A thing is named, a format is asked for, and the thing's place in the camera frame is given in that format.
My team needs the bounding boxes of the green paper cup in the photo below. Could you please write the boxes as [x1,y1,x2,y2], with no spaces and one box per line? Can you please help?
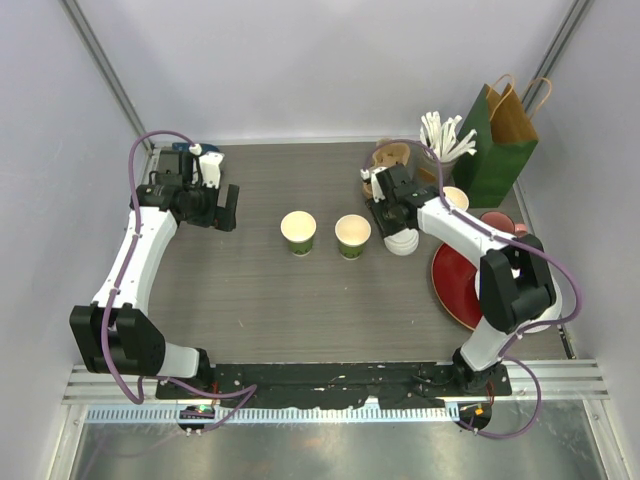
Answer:
[280,210,317,256]
[334,214,372,260]

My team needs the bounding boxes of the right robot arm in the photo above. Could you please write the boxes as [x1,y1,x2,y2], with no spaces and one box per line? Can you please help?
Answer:
[360,165,561,395]

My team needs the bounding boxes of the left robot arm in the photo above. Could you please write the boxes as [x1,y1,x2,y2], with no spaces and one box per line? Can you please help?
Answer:
[69,177,240,399]

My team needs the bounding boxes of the stack of white lids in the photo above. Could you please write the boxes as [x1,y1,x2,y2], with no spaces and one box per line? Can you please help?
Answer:
[384,229,420,256]

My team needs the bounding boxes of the grey straw holder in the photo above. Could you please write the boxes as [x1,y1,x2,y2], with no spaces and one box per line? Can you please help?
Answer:
[412,146,457,185]

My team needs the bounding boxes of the stack of green cups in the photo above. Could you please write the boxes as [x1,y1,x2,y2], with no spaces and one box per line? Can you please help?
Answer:
[443,186,470,211]

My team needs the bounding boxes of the cardboard cup carrier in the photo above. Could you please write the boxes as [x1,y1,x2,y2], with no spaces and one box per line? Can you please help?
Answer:
[360,138,411,200]

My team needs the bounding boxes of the blue ceramic dish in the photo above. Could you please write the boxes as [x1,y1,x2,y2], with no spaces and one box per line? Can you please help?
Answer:
[171,142,219,154]

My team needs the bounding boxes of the white wrapped straws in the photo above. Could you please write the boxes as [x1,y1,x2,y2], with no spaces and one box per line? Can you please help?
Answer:
[420,111,477,163]

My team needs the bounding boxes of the red round tray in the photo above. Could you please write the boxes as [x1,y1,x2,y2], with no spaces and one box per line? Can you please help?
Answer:
[430,234,531,332]

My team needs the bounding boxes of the pink speckled mug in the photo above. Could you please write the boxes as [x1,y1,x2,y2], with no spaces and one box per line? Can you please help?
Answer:
[480,211,528,239]

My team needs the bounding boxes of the green paper bag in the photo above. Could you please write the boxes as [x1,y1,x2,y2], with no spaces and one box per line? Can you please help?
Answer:
[452,74,539,208]

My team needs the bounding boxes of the white plate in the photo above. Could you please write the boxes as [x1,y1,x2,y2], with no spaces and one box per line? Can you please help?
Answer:
[474,272,563,334]

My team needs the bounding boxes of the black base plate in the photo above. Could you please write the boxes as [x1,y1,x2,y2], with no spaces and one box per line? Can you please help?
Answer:
[185,362,512,410]

